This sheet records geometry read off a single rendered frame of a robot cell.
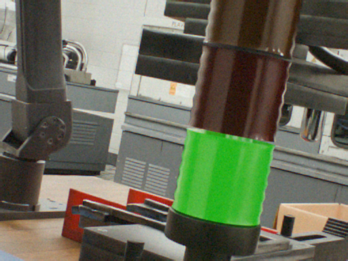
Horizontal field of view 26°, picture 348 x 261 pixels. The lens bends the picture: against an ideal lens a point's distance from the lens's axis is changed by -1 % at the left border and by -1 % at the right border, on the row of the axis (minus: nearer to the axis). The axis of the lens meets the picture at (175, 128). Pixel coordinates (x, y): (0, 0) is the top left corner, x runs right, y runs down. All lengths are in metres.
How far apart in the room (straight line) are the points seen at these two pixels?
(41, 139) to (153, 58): 0.41
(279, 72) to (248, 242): 0.07
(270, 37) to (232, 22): 0.02
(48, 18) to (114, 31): 8.78
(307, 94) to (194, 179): 0.31
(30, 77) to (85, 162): 7.00
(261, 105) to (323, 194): 5.26
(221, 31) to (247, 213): 0.07
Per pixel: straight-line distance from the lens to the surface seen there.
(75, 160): 7.83
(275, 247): 0.61
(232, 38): 0.30
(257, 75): 0.30
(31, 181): 0.97
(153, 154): 6.47
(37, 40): 0.95
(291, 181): 5.68
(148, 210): 0.70
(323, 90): 0.63
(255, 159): 0.30
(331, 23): 0.53
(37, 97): 0.95
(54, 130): 0.96
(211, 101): 0.30
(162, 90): 6.51
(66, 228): 0.91
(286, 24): 0.30
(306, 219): 2.98
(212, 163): 0.30
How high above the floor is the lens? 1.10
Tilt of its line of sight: 3 degrees down
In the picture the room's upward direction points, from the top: 11 degrees clockwise
